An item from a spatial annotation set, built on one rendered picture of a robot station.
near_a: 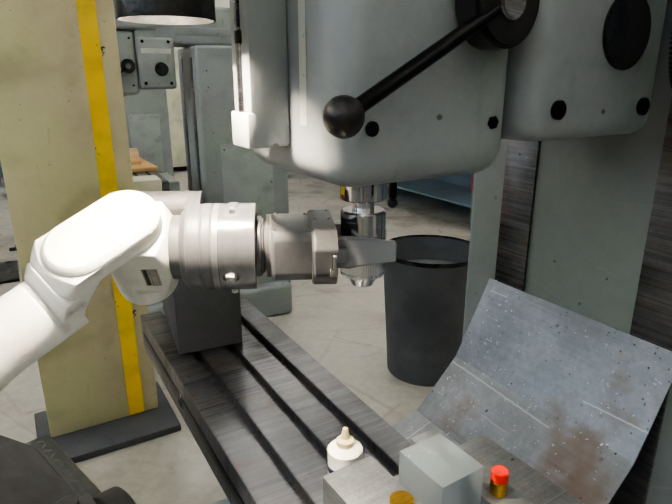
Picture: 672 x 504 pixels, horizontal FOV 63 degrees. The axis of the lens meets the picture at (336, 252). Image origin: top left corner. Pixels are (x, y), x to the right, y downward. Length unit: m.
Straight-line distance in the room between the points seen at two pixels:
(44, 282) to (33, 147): 1.67
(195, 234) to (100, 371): 1.95
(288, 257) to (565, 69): 0.31
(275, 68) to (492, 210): 0.55
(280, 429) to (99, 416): 1.77
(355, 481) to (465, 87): 0.38
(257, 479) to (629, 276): 0.55
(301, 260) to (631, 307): 0.47
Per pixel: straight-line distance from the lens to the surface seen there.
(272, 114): 0.49
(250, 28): 0.48
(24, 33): 2.19
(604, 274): 0.84
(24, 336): 0.55
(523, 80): 0.54
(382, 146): 0.45
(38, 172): 2.21
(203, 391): 0.95
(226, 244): 0.53
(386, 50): 0.45
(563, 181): 0.86
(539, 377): 0.88
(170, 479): 2.26
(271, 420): 0.86
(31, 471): 1.47
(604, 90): 0.61
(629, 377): 0.83
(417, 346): 2.62
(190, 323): 1.04
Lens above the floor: 1.40
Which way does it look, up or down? 18 degrees down
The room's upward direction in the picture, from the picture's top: straight up
